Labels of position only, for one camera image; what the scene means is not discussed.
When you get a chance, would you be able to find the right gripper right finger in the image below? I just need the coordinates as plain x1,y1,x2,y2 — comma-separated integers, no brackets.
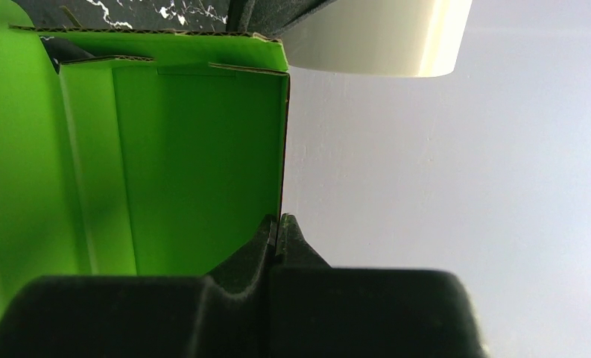
270,214,487,357

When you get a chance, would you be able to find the white cylindrical drum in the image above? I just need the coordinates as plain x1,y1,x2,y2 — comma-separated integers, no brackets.
281,0,472,78

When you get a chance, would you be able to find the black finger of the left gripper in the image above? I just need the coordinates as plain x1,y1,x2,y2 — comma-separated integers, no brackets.
226,0,335,37

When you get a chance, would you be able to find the green paper box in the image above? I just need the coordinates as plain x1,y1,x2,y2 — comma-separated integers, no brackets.
0,1,290,319

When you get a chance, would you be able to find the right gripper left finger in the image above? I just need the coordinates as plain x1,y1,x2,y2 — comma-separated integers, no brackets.
0,216,278,357

